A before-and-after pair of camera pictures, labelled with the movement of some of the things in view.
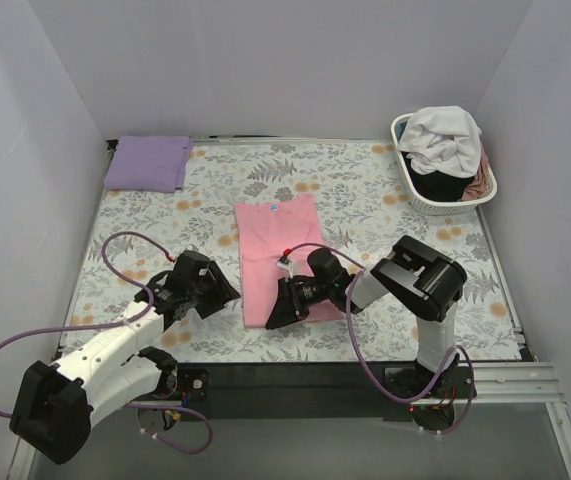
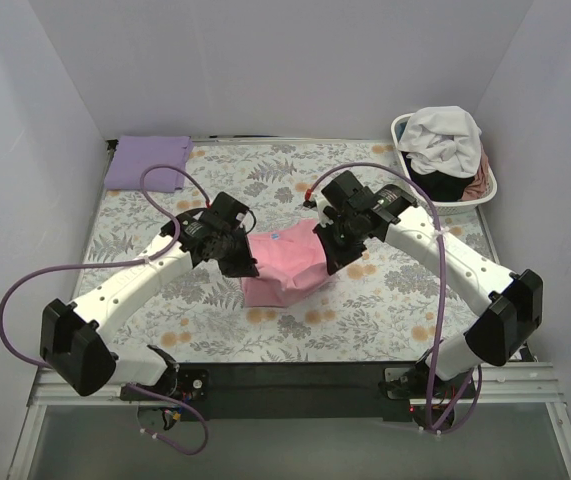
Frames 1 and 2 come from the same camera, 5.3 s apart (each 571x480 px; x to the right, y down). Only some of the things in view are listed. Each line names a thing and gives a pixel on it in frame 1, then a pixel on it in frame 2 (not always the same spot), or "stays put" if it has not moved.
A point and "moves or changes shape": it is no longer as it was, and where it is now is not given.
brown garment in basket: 482,181 stays put
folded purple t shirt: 148,163 stays put
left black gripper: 210,288 → 238,253
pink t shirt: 265,230 moves or changes shape
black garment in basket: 437,186 stays put
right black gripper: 290,298 → 338,245
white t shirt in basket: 443,140 stays put
